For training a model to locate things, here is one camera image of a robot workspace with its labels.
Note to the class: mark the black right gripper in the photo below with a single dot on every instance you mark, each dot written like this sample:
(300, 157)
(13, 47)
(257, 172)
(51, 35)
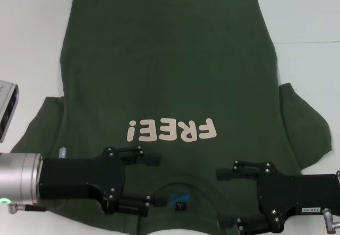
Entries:
(305, 192)

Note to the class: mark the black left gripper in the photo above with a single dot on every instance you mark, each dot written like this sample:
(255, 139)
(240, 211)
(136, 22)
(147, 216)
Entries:
(74, 178)

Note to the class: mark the small silver cylinder stub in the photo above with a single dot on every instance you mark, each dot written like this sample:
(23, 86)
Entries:
(338, 177)
(63, 153)

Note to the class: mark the dark green FREE! t-shirt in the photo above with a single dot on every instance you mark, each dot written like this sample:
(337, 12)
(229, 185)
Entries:
(170, 73)

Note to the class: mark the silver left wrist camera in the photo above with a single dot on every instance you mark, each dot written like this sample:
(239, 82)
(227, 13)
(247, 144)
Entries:
(8, 110)

